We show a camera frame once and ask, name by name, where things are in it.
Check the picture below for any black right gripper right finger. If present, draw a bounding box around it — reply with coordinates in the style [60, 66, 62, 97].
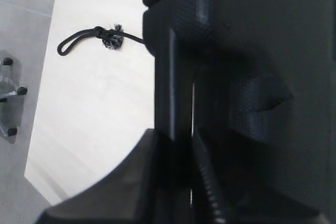
[193, 129, 329, 223]

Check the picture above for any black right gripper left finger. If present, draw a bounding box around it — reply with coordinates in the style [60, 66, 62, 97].
[36, 129, 191, 223]

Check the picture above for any black plastic carrying case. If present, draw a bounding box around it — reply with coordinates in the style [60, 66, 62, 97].
[143, 0, 335, 223]

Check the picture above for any black cord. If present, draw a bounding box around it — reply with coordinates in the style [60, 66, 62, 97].
[57, 24, 145, 57]

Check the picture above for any metal bracket with black screws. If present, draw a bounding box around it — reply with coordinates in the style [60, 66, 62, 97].
[1, 50, 27, 144]

